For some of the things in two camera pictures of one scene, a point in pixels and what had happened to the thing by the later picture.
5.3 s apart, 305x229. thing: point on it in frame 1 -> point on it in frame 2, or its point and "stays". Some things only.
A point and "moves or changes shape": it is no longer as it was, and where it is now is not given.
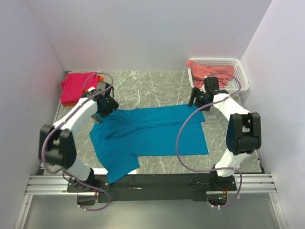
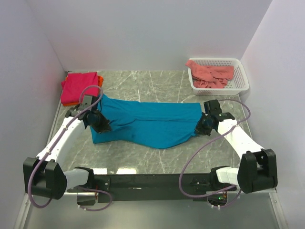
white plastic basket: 239,82 stays
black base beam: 156,187 stays
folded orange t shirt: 100,79 stays
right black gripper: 194,94 -> 199,130
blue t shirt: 120,136 moves or changes shape
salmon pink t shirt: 198,71 stays
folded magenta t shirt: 73,87 stays
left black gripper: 112,105 -> 105,125
